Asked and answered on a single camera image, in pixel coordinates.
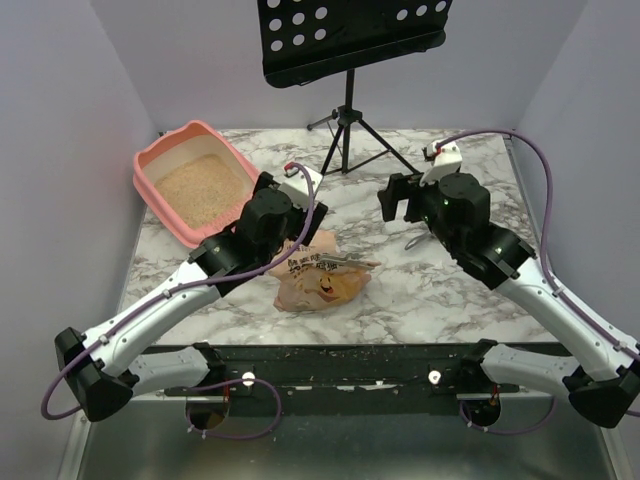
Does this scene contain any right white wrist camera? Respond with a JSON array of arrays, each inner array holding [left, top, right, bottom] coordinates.
[[419, 141, 462, 187]]

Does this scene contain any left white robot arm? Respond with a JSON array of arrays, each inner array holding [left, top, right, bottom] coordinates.
[[54, 163, 328, 422]]

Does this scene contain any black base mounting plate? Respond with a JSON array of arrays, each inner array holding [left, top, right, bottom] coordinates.
[[164, 343, 556, 417]]

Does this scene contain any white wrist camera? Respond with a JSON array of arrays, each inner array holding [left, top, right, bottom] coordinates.
[[278, 163, 324, 210], [419, 141, 462, 187]]

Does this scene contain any black music stand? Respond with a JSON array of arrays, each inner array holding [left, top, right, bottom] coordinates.
[[257, 0, 452, 175]]

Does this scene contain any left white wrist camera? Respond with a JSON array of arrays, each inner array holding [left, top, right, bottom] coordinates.
[[278, 163, 324, 210]]

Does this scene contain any orange cat litter bag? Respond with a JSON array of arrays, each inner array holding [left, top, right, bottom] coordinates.
[[268, 230, 380, 312]]

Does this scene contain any white bag sealing clip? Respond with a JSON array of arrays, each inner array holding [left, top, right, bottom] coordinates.
[[318, 254, 379, 270]]

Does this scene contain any pink litter box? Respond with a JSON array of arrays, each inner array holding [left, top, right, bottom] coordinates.
[[133, 120, 259, 248]]

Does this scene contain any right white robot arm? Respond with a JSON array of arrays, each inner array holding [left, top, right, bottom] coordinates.
[[378, 173, 639, 428]]

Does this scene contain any metal litter scoop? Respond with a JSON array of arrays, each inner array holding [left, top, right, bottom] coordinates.
[[404, 232, 432, 251]]

